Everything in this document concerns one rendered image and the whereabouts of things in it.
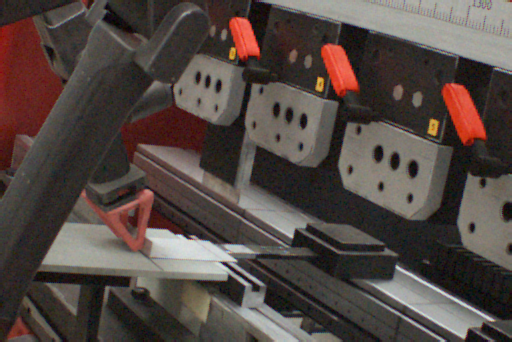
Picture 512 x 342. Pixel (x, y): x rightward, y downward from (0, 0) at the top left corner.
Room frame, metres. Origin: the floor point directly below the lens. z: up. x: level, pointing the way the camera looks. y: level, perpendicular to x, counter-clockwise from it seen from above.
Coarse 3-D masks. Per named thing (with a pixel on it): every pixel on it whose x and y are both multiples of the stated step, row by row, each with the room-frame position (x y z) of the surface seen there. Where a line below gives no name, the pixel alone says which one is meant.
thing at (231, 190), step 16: (208, 128) 1.40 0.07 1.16; (224, 128) 1.37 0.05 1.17; (208, 144) 1.40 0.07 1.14; (224, 144) 1.36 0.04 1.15; (240, 144) 1.33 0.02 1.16; (208, 160) 1.39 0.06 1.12; (224, 160) 1.35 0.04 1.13; (240, 160) 1.32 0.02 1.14; (208, 176) 1.40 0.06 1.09; (224, 176) 1.35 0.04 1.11; (240, 176) 1.33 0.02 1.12; (224, 192) 1.36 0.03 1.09; (240, 192) 1.33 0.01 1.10
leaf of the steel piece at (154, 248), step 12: (132, 228) 1.33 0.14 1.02; (156, 240) 1.36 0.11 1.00; (168, 240) 1.37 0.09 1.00; (180, 240) 1.39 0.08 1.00; (192, 240) 1.40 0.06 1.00; (144, 252) 1.29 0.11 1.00; (156, 252) 1.30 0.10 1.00; (168, 252) 1.32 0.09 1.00; (180, 252) 1.33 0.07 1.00; (192, 252) 1.34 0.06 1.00; (204, 252) 1.35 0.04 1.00
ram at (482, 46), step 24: (264, 0) 1.28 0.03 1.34; (288, 0) 1.24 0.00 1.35; (312, 0) 1.19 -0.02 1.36; (336, 0) 1.15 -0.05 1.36; (360, 0) 1.12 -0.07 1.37; (360, 24) 1.11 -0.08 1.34; (384, 24) 1.08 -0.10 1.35; (408, 24) 1.04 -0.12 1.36; (432, 24) 1.01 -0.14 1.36; (456, 24) 0.98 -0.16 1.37; (456, 48) 0.97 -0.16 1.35; (480, 48) 0.95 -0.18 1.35; (504, 48) 0.92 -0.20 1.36
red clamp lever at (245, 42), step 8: (232, 24) 1.25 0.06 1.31; (240, 24) 1.25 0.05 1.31; (248, 24) 1.26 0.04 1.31; (232, 32) 1.25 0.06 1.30; (240, 32) 1.24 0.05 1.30; (248, 32) 1.24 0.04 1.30; (240, 40) 1.23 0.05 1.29; (248, 40) 1.23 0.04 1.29; (240, 48) 1.23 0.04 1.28; (248, 48) 1.22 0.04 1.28; (256, 48) 1.23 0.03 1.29; (240, 56) 1.22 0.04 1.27; (248, 56) 1.22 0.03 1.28; (256, 56) 1.23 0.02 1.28; (248, 64) 1.22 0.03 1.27; (256, 64) 1.22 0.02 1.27; (248, 72) 1.20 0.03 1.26; (256, 72) 1.20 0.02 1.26; (264, 72) 1.21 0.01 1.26; (248, 80) 1.20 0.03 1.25; (256, 80) 1.20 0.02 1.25; (264, 80) 1.20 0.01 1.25; (272, 80) 1.21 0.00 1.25
